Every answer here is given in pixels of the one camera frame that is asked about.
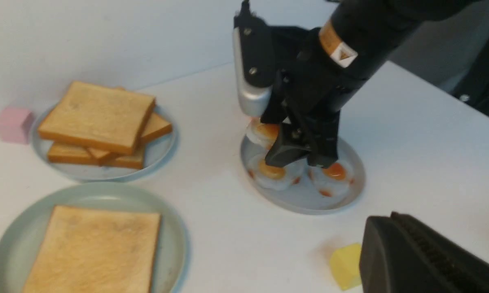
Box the toast slice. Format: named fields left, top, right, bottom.
left=22, top=205, right=161, bottom=293
left=47, top=142, right=146, bottom=169
left=37, top=81, right=156, bottom=155
left=84, top=112, right=173, bottom=165

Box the yellow foam cube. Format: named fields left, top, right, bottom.
left=329, top=243, right=362, bottom=291

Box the left gripper own finger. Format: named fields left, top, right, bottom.
left=359, top=212, right=489, bottom=293

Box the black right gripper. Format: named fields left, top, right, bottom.
left=261, top=27, right=369, bottom=168

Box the green empty plate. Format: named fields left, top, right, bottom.
left=0, top=182, right=191, bottom=293

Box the grey egg plate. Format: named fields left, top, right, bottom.
left=248, top=139, right=366, bottom=215

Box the black stand in background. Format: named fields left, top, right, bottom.
left=451, top=38, right=489, bottom=117

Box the pink foam cube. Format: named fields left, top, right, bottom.
left=0, top=107, right=35, bottom=144

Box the grey bread plate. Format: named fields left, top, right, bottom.
left=29, top=104, right=179, bottom=182

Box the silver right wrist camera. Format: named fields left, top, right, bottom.
left=233, top=0, right=278, bottom=118

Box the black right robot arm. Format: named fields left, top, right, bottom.
left=261, top=0, right=473, bottom=168

